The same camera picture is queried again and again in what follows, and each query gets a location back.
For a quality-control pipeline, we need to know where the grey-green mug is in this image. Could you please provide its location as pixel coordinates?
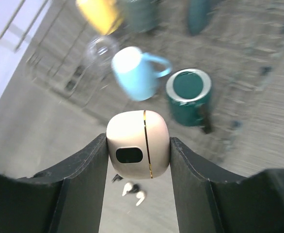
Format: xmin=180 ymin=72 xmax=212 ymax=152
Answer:
xmin=120 ymin=0 xmax=159 ymax=33

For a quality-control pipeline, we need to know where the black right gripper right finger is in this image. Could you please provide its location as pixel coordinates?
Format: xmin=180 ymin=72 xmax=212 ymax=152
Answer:
xmin=170 ymin=137 xmax=284 ymax=233

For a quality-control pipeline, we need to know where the beige earbud right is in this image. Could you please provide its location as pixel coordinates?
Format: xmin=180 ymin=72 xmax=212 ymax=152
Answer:
xmin=136 ymin=190 xmax=147 ymax=206

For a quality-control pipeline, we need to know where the grey wire dish rack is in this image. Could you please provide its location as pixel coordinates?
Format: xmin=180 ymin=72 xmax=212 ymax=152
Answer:
xmin=25 ymin=0 xmax=284 ymax=156

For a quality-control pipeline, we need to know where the light blue mug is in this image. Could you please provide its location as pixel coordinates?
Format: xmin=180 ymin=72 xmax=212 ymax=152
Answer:
xmin=111 ymin=46 xmax=172 ymax=101

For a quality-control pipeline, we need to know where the black earbud alone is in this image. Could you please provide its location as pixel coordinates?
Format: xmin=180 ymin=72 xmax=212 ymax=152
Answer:
xmin=111 ymin=174 xmax=123 ymax=183

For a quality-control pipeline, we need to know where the yellow cup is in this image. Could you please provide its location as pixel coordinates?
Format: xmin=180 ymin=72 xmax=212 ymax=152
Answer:
xmin=75 ymin=0 xmax=124 ymax=35

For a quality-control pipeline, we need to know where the beige earbud charging case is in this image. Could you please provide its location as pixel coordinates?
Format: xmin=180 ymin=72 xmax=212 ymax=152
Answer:
xmin=106 ymin=110 xmax=170 ymax=179

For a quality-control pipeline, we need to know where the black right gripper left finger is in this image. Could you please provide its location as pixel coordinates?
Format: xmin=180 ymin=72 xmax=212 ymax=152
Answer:
xmin=0 ymin=133 xmax=108 ymax=233

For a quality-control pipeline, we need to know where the clear glass cup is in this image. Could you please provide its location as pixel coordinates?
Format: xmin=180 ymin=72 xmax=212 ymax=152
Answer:
xmin=82 ymin=35 xmax=119 ymax=76

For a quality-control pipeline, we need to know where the beige earbud left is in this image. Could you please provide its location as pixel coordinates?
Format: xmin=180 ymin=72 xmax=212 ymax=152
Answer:
xmin=122 ymin=182 xmax=134 ymax=196

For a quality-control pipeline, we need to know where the dark teal mug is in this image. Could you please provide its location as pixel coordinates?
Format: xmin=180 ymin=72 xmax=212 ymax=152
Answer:
xmin=166 ymin=68 xmax=213 ymax=134

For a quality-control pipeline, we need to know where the black earbud near beige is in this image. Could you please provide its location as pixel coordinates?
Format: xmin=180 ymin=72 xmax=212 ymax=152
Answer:
xmin=129 ymin=184 xmax=141 ymax=194

